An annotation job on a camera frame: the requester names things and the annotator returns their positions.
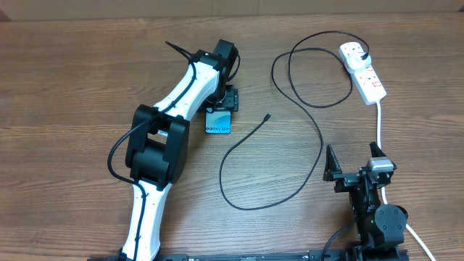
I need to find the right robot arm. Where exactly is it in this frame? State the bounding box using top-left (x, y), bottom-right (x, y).
top-left (321, 142), bottom-right (409, 260)

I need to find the white power strip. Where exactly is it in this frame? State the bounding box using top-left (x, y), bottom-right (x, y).
top-left (339, 42), bottom-right (386, 105)

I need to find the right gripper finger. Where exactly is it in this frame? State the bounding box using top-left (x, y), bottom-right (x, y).
top-left (323, 144), bottom-right (343, 181)
top-left (369, 141), bottom-right (386, 157)

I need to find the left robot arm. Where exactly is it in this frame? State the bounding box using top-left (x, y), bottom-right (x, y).
top-left (115, 39), bottom-right (240, 260)

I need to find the blue Samsung Galaxy smartphone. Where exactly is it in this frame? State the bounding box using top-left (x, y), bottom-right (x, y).
top-left (205, 108), bottom-right (231, 134)

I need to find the white charger plug adapter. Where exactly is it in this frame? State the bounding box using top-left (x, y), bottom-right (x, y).
top-left (342, 47), bottom-right (372, 74)

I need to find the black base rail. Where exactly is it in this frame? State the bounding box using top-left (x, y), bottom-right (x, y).
top-left (87, 250), bottom-right (410, 261)

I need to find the black USB charging cable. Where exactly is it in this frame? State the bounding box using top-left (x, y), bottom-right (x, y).
top-left (218, 30), bottom-right (370, 212)

